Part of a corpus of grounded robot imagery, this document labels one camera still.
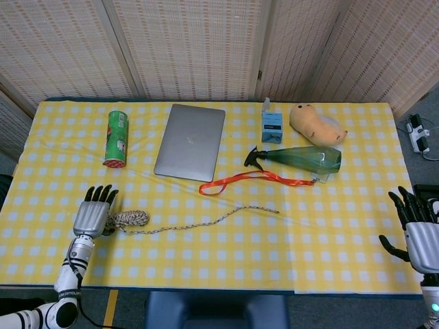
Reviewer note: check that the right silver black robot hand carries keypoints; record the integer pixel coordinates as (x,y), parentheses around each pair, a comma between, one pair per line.
(423,243)

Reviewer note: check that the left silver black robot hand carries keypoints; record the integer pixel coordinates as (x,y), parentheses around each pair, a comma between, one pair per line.
(91,219)

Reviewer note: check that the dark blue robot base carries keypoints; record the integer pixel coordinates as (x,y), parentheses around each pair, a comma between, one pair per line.
(216,312)

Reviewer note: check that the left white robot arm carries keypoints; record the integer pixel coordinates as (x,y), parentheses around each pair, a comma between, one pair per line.
(73,260)

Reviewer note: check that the yellow white checkered tablecloth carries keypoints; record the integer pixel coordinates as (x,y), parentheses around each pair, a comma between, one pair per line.
(240,246)

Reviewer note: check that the white black sneaker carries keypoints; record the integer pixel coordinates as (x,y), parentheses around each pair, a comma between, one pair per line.
(436,209)

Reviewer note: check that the green chip can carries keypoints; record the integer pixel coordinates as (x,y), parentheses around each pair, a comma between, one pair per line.
(116,137)

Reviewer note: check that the yellow floor tape strip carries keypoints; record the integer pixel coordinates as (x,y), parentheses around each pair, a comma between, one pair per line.
(110,308)

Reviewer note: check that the white power strip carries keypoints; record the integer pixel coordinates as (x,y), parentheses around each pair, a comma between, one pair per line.
(416,135)

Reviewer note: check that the clear card holder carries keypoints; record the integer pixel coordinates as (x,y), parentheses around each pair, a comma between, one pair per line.
(319,178)

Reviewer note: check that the grey closed laptop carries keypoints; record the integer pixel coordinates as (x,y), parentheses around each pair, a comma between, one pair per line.
(188,144)

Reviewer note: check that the green spray bottle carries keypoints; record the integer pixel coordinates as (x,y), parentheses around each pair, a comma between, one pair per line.
(302,159)

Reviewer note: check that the yellow plush toy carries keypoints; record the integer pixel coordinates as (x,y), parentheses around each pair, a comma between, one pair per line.
(315,127)

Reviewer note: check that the blue cardboard box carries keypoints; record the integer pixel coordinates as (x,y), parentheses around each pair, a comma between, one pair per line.
(272,128)

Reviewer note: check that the woven folding screen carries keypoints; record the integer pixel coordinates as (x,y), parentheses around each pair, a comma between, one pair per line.
(192,48)

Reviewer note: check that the brass screen hinge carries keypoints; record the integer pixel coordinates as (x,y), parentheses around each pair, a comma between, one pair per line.
(259,75)

